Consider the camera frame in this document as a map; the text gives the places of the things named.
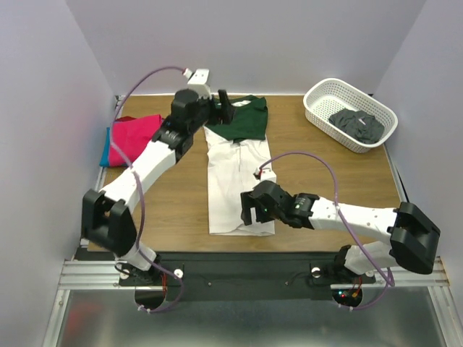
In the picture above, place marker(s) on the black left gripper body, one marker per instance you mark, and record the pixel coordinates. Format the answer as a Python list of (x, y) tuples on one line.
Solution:
[(208, 114)]

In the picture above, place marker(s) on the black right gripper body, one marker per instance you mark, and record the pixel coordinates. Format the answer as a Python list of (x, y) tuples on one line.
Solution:
[(252, 206)]

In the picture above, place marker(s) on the white and green t-shirt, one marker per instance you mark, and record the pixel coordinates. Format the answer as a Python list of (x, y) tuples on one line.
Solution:
[(235, 151)]

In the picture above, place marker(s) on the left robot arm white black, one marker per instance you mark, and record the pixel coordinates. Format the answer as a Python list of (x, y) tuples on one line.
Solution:
[(107, 214)]

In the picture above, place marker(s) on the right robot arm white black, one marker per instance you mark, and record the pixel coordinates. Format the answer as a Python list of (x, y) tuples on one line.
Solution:
[(402, 236)]

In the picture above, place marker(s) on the dark red folded t-shirt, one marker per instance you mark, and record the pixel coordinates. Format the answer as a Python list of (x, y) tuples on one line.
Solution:
[(125, 118)]

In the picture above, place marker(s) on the pink folded t-shirt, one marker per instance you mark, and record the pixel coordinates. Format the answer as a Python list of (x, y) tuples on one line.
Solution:
[(132, 137)]

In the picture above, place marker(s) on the blue folded t-shirt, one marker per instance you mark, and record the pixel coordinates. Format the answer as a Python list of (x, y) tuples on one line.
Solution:
[(104, 161)]

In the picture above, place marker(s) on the white perforated laundry basket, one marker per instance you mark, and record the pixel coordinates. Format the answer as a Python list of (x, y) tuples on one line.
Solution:
[(332, 95)]

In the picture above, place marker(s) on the grey t-shirt in basket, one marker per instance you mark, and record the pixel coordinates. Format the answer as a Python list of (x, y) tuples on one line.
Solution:
[(359, 125)]

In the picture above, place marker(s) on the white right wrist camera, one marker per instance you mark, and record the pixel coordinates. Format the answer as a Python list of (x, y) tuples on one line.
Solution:
[(264, 174)]

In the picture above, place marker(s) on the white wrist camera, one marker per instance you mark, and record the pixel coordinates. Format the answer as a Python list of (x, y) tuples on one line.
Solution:
[(198, 81), (264, 174)]

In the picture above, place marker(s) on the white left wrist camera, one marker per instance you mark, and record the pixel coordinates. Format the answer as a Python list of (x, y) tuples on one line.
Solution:
[(198, 81)]

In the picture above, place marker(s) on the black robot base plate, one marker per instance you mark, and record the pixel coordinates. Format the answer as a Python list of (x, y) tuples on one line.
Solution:
[(235, 276)]

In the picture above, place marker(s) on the aluminium frame rail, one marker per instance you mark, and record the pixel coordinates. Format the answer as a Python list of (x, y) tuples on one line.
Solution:
[(92, 309)]

